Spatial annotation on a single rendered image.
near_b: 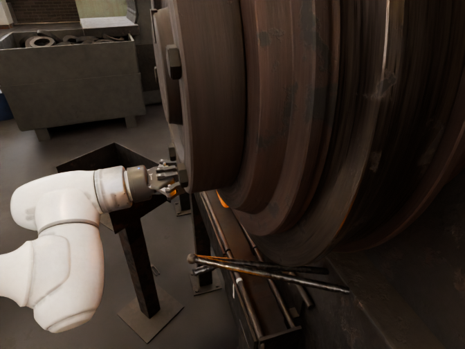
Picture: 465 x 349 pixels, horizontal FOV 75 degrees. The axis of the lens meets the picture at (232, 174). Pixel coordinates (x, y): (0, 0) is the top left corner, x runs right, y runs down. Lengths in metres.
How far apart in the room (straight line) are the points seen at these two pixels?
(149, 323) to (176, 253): 0.39
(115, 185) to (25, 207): 0.16
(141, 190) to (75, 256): 0.17
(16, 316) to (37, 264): 1.11
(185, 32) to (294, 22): 0.07
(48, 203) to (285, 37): 0.53
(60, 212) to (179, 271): 1.01
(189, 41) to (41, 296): 0.46
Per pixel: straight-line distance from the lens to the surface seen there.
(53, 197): 0.64
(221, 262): 0.40
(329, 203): 0.23
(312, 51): 0.19
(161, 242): 1.71
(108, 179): 0.64
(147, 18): 3.25
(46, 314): 0.58
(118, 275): 1.62
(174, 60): 0.23
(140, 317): 1.45
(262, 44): 0.21
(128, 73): 2.82
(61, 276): 0.57
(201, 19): 0.23
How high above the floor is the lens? 1.21
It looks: 34 degrees down
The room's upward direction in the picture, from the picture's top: straight up
